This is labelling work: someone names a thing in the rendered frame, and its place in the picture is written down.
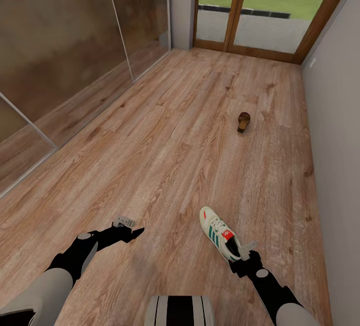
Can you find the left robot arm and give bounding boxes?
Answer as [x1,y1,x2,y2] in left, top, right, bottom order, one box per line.
[0,214,145,326]

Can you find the robot trunk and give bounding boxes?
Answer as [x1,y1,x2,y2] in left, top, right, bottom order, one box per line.
[144,296,216,326]

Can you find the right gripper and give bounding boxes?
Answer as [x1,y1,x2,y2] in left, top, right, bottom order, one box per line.
[229,251,263,278]

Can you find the sandal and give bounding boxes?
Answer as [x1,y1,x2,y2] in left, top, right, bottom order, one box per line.
[237,112,251,133]

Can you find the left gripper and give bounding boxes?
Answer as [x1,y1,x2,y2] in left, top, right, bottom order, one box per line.
[106,225,145,245]

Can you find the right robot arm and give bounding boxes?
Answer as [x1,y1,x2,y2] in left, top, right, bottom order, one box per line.
[229,240,322,326]

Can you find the gym shoe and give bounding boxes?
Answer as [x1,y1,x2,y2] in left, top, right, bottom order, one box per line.
[199,206,241,264]

